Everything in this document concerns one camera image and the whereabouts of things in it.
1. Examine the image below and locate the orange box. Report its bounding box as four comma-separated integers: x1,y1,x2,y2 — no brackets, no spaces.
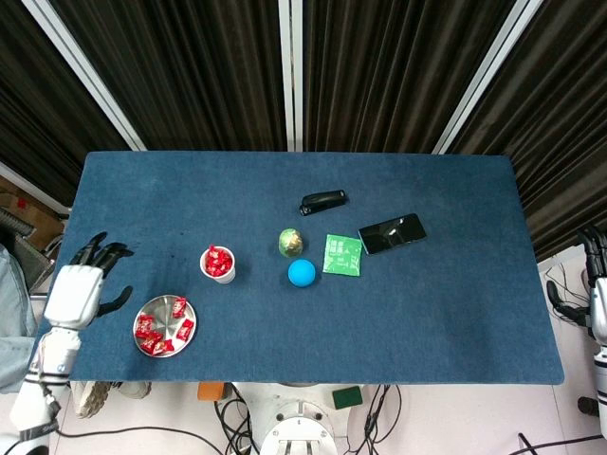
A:
197,382,227,403

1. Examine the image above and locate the blue felt table cloth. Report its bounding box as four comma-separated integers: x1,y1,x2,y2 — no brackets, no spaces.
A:
24,151,565,386

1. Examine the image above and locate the black office chair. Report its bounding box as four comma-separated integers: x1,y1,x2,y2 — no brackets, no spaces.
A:
13,231,65,304

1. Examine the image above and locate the green sachet packet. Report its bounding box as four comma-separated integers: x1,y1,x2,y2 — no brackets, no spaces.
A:
322,233,364,276

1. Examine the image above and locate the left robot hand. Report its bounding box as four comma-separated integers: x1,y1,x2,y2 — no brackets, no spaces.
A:
43,231,135,331

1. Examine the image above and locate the silver metal plate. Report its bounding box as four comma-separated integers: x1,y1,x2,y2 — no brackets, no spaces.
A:
132,293,199,360

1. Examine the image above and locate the black cable bundle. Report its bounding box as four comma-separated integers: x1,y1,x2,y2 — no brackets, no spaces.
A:
345,384,404,455
212,383,262,455

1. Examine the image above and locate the blue ball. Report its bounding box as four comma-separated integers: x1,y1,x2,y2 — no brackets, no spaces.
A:
286,259,318,289

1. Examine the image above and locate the white frame rail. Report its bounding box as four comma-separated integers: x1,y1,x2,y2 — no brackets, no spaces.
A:
0,159,73,215
535,241,589,274

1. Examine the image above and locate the black pleated curtain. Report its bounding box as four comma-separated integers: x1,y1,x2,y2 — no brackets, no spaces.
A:
49,0,288,153
0,0,132,205
301,0,518,154
448,0,607,262

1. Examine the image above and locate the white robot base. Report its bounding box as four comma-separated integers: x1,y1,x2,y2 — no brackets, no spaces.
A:
231,382,366,455

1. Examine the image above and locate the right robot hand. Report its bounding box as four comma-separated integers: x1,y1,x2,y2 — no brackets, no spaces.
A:
545,226,607,340

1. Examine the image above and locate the black stapler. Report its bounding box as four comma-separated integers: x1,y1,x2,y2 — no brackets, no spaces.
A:
298,190,349,217

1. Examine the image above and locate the brown cardboard box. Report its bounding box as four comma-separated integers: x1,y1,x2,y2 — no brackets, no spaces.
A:
0,175,65,238

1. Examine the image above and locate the white partition frame post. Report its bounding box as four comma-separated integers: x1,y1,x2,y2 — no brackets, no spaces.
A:
21,0,147,153
277,0,304,153
432,0,544,155

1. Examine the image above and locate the white paper cup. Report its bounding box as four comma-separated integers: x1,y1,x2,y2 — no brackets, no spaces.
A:
198,245,237,285

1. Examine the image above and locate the black smartphone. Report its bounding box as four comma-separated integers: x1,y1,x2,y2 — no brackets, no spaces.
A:
358,212,428,256

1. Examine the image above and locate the seated person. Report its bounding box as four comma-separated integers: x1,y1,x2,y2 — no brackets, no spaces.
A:
0,246,153,419

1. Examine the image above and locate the dark green pad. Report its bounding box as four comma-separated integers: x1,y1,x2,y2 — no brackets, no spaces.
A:
331,385,364,411

